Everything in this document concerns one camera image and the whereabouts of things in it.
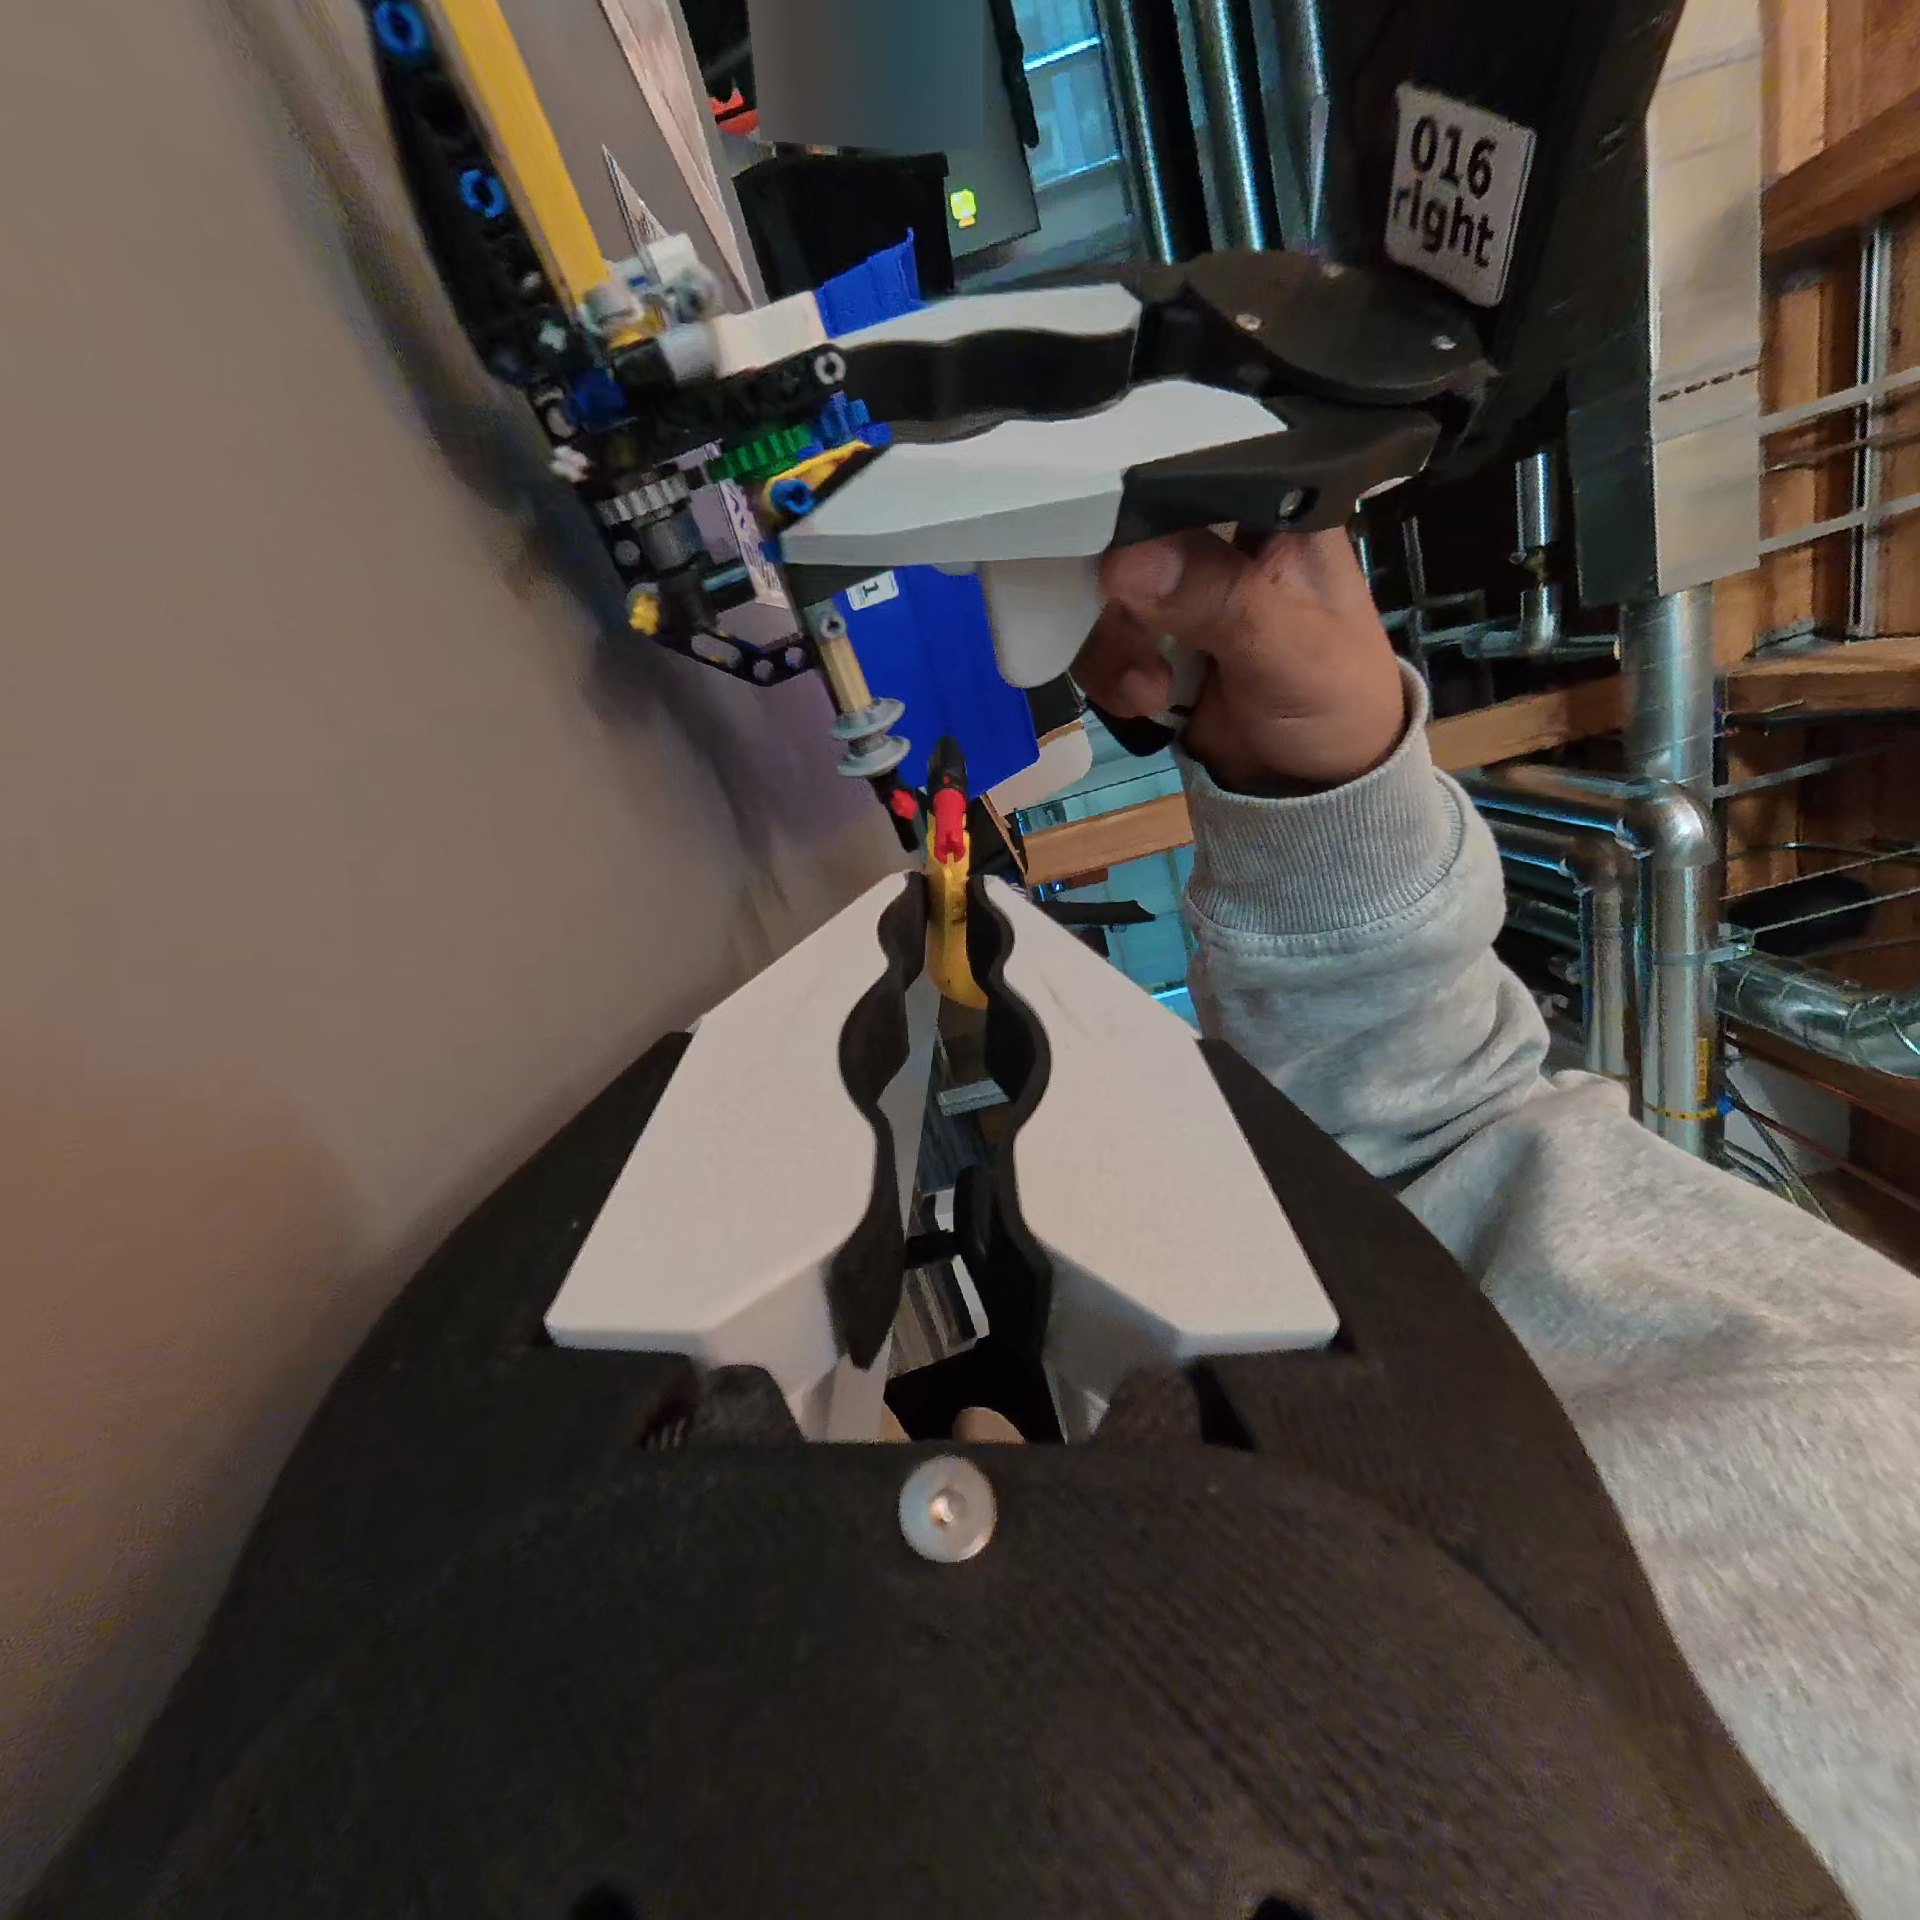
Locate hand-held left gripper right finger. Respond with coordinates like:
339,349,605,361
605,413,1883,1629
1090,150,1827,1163
961,873,1340,1441

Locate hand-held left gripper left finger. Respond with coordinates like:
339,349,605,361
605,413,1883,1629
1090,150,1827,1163
542,873,932,1441

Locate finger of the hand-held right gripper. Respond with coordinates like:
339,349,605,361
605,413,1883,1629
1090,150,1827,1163
710,279,1150,433
776,378,1295,572

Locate multicoloured lego model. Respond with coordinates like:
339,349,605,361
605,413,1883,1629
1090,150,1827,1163
367,0,996,1012

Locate person's right forearm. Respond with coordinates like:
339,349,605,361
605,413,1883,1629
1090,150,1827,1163
1178,657,1920,1920

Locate person's right hand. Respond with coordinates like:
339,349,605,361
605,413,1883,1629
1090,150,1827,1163
1070,521,1433,799

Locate blue plastic storage bin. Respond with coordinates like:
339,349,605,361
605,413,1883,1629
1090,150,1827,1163
816,226,1043,799

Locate black box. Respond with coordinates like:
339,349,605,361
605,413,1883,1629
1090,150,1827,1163
731,140,996,306

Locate grey computer monitor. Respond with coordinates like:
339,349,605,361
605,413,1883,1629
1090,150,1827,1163
742,0,1043,279

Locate silver metal pipes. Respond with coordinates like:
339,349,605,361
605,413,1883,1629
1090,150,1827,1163
1462,588,1920,1159

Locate wooden wall frame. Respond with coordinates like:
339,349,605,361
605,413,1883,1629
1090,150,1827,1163
1717,0,1920,751

